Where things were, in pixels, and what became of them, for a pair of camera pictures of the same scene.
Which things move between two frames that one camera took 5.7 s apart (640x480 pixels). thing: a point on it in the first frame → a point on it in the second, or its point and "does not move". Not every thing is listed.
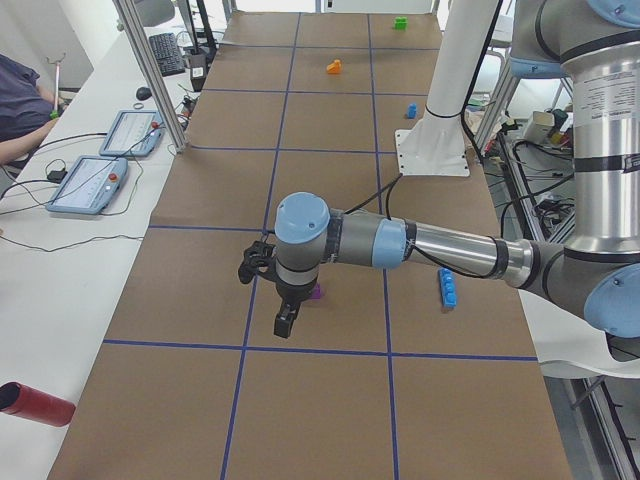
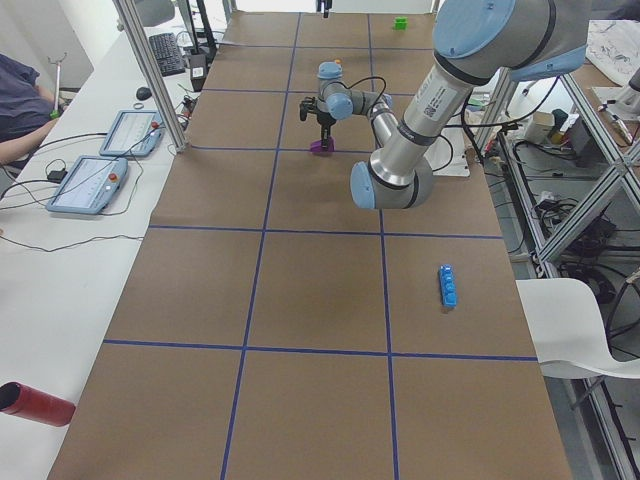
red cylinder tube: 19,399 does not move
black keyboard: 168,54 does not move
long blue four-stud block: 448,285 does not move
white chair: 568,345 does not move
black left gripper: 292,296 → 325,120
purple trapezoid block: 316,292 → 316,146
